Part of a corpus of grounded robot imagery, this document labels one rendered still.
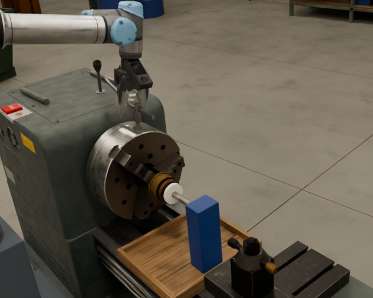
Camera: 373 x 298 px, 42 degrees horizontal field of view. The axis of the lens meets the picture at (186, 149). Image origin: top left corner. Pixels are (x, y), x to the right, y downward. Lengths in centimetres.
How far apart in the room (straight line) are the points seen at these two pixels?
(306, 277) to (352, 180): 232
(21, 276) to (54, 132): 47
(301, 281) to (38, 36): 93
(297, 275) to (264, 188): 216
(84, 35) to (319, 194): 245
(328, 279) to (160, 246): 56
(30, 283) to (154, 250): 39
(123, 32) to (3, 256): 68
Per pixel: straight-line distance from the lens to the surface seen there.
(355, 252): 301
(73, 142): 164
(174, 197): 151
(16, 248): 143
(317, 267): 142
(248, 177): 364
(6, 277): 147
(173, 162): 163
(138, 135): 156
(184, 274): 152
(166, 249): 162
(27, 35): 129
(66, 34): 132
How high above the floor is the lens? 191
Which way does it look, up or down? 28 degrees down
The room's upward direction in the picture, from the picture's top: 5 degrees counter-clockwise
